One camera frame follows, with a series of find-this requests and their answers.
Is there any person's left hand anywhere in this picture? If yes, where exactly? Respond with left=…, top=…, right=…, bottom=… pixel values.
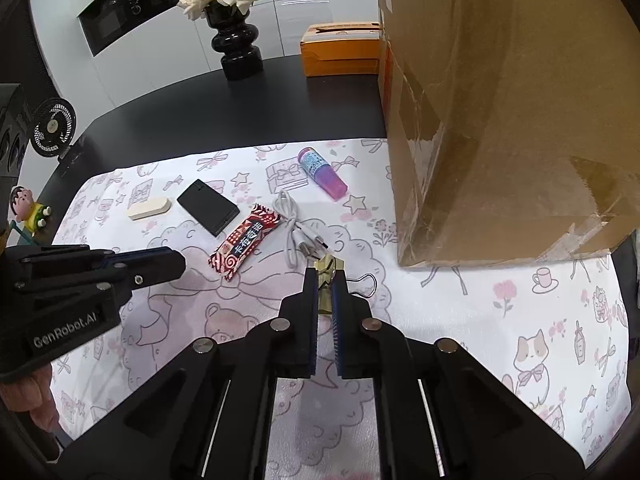
left=1, top=364, right=58, bottom=432

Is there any built-in black oven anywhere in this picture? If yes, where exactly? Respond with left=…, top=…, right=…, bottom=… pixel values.
left=79, top=0, right=150, bottom=56

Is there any orange tissue box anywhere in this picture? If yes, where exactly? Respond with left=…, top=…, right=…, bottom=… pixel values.
left=299, top=22, right=381, bottom=77

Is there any purple capped small bottle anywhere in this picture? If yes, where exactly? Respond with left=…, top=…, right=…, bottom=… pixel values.
left=297, top=148, right=348, bottom=200

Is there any brown cardboard box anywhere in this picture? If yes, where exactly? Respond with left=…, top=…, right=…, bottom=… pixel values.
left=378, top=0, right=639, bottom=266

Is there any black desk fan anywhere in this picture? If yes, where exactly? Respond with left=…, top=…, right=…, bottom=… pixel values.
left=29, top=98, right=77, bottom=159

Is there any patterned white table mat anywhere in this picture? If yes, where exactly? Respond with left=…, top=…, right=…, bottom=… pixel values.
left=52, top=140, right=631, bottom=463

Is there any cartoon boy figurine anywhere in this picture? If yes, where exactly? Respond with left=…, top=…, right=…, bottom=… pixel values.
left=10, top=185, right=52, bottom=236

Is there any black card holder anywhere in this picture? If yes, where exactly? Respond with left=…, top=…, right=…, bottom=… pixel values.
left=177, top=180, right=240, bottom=236

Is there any white usb cable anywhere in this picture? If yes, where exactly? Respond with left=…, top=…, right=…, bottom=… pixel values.
left=271, top=188, right=331, bottom=271

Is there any cream oval eraser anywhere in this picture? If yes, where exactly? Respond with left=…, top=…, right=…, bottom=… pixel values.
left=127, top=197, right=171, bottom=221

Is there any red candy wrapper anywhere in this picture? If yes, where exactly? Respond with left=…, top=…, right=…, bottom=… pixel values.
left=208, top=204, right=281, bottom=281

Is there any black ribbed vase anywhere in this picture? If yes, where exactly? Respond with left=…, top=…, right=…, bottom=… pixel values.
left=205, top=1, right=264, bottom=81

